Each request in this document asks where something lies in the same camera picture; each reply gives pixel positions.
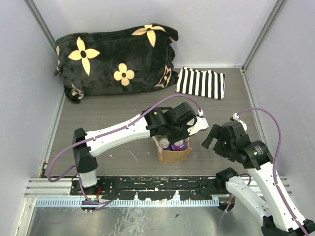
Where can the purple can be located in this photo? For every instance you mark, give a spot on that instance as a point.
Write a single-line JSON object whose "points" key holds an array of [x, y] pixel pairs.
{"points": [[180, 145], [164, 143]]}

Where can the aluminium rail frame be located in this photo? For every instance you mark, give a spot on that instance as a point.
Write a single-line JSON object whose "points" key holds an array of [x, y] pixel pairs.
{"points": [[42, 187]]}

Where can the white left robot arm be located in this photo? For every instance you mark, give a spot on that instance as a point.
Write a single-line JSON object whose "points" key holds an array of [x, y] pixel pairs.
{"points": [[89, 145]]}

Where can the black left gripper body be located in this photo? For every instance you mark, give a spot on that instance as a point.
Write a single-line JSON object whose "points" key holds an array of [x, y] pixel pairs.
{"points": [[179, 133]]}

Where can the black floral plush blanket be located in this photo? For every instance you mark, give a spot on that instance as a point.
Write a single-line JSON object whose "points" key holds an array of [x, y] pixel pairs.
{"points": [[134, 60]]}

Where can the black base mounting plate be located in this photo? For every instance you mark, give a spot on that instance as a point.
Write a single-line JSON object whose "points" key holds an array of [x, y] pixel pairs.
{"points": [[151, 187]]}

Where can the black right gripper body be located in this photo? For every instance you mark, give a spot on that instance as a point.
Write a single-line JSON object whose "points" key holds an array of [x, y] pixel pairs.
{"points": [[223, 147]]}

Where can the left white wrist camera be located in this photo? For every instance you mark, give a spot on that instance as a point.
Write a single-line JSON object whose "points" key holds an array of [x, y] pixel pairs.
{"points": [[197, 124]]}

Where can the burlap canvas tote bag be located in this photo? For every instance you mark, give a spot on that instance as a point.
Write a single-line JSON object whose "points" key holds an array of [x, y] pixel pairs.
{"points": [[171, 156]]}

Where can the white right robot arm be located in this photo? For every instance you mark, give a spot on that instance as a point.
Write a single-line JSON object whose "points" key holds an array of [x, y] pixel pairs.
{"points": [[274, 210]]}

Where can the black white striped cloth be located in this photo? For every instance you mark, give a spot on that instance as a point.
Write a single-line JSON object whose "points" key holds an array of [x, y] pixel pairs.
{"points": [[207, 83]]}

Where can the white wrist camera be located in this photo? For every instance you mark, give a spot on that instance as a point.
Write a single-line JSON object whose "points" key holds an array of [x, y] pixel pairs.
{"points": [[236, 117], [197, 124]]}

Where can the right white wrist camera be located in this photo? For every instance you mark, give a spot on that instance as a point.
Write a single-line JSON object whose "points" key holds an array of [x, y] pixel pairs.
{"points": [[236, 117]]}

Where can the white slotted cable duct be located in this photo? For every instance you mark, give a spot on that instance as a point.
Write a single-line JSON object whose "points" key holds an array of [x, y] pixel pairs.
{"points": [[175, 202]]}

